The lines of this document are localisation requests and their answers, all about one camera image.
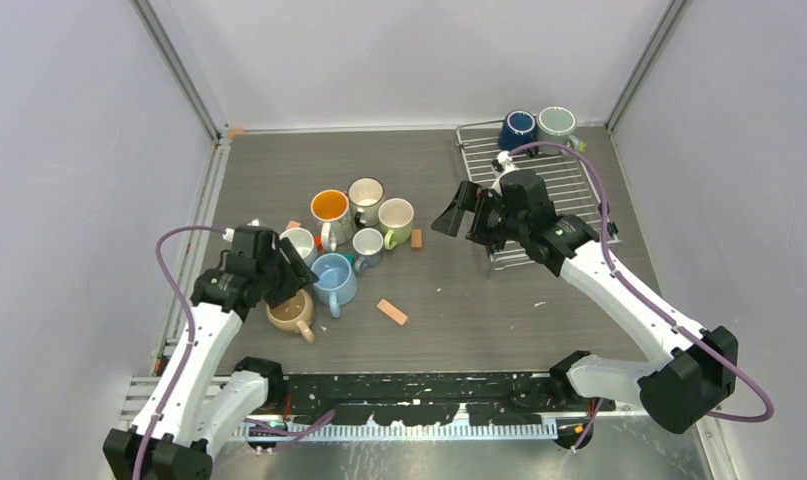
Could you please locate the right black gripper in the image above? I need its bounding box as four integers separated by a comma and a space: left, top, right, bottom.
432, 180, 527, 250

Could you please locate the navy blue mug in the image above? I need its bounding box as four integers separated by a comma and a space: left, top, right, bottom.
497, 110, 537, 151

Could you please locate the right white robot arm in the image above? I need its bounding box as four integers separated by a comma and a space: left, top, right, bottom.
431, 170, 738, 434

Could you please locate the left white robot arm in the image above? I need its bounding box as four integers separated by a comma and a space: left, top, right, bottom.
102, 221, 318, 479

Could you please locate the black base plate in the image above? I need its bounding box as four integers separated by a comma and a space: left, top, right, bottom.
255, 372, 593, 427

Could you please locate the long light wooden block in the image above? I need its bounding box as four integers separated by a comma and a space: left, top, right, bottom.
377, 299, 408, 326

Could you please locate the small brown wooden block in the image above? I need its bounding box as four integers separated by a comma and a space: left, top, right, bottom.
410, 229, 423, 251

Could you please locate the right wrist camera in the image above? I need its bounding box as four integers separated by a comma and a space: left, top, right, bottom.
491, 150, 518, 193

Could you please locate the white fluted bowl cup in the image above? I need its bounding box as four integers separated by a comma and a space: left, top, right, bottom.
347, 177, 385, 228

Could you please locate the blue white gradient mug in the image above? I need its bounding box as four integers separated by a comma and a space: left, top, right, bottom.
280, 227, 318, 267

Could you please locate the small grey blue mug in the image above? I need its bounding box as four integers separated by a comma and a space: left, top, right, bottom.
352, 228, 384, 273

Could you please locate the wire dish rack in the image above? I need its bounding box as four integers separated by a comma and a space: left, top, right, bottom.
455, 120, 601, 277

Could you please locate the grey patterned mug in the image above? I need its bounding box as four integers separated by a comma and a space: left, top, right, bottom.
536, 106, 586, 153

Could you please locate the light green mug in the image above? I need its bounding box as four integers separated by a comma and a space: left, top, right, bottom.
378, 198, 414, 250

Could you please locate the light blue mug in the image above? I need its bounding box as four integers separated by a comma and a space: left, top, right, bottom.
311, 253, 358, 318

